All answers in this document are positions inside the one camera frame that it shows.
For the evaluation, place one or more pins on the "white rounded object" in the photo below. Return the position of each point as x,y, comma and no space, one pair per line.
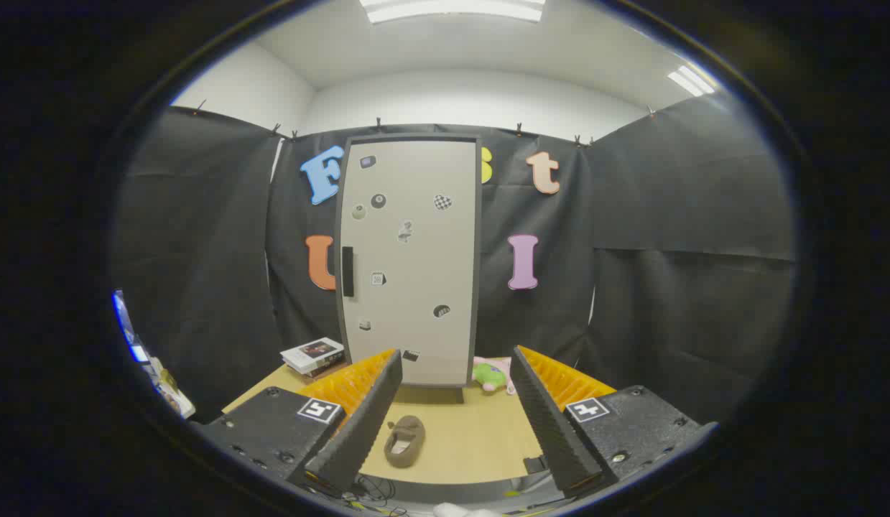
459,511

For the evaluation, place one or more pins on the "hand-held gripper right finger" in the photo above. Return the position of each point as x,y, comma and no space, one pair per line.
552,431

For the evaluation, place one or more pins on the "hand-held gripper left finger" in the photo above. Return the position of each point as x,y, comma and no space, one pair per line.
365,431

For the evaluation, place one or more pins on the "long ceiling light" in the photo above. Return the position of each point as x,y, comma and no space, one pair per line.
452,8

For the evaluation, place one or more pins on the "black backdrop cloth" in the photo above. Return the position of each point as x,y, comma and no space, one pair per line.
667,287

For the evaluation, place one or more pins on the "pink and green plush toy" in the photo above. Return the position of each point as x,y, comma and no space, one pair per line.
488,375

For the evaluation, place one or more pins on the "small black clamp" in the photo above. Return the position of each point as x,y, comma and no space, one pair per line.
534,464

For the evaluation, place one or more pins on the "brown fuzzy shoe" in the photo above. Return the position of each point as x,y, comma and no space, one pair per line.
405,441

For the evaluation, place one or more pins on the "brown book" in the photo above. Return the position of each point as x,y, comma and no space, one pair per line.
326,372

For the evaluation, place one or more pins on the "blue lit screen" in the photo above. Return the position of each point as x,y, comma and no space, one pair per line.
132,345

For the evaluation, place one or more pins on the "small ceiling light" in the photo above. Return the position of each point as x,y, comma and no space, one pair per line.
692,80

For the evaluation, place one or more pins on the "pale cluttered items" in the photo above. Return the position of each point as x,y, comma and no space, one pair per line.
173,395

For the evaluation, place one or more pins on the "grey shoe cabinet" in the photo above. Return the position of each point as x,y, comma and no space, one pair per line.
478,251

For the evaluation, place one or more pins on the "white book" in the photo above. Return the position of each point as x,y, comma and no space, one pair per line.
312,353

